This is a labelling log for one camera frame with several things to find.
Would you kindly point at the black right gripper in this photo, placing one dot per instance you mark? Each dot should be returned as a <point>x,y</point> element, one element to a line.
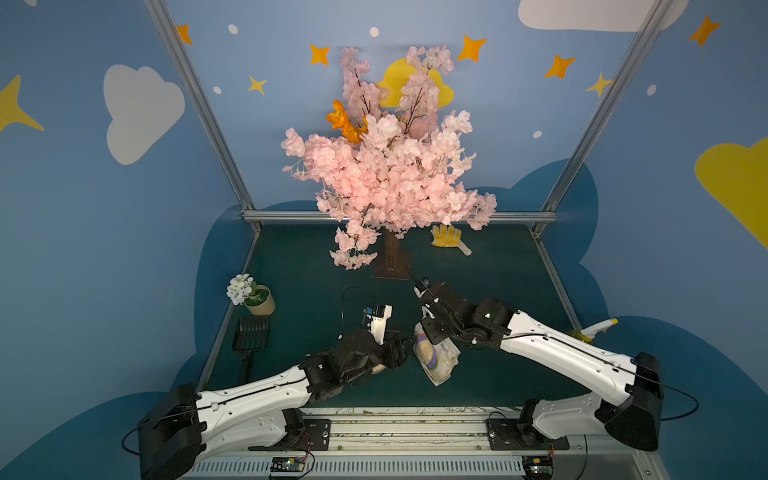
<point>434,309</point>

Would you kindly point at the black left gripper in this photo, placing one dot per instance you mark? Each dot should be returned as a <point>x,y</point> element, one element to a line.
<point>389,352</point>

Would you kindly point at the white purple oats bag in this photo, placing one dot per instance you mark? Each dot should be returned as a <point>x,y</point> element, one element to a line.
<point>437,360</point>

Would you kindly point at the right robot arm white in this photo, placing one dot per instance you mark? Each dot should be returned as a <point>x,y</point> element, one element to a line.
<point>624,398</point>

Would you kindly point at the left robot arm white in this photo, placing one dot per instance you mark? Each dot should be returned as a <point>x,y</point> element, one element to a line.
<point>187,426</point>

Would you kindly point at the black plastic scoop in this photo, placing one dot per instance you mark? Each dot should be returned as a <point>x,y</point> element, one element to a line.
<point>251,336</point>

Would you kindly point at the yellow dotted work glove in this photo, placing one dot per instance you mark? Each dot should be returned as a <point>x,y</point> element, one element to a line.
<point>447,236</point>

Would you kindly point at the brown metal tree base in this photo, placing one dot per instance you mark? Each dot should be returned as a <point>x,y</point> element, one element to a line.
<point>392,266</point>

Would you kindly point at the yellow green spray bottle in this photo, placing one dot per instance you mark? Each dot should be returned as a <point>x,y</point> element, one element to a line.
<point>589,333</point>

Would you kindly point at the white flowers in pot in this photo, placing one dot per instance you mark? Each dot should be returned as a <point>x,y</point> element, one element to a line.
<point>244,290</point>

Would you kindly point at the pink cherry blossom tree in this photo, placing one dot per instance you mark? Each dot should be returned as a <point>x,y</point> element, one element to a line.
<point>406,171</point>

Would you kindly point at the orange butterfly decoration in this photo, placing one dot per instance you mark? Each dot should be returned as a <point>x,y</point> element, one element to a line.
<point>340,120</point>

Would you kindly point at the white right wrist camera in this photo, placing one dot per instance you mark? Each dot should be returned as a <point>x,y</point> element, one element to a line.
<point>422,290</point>

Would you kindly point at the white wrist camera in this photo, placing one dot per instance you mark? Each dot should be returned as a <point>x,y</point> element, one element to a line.
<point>422,290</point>
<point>375,319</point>

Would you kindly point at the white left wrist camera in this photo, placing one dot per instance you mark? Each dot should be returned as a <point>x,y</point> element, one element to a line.
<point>375,319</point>

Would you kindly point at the aluminium frame post right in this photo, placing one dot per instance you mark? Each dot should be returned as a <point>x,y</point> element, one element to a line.
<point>643,42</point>

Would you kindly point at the aluminium frame post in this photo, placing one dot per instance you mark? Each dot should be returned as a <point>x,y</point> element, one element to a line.
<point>164,24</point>
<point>643,42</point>

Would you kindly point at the aluminium frame rail back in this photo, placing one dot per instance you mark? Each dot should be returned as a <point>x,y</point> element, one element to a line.
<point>321,217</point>

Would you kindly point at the aluminium frame post left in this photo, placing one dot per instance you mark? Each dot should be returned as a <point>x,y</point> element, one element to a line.
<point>164,24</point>

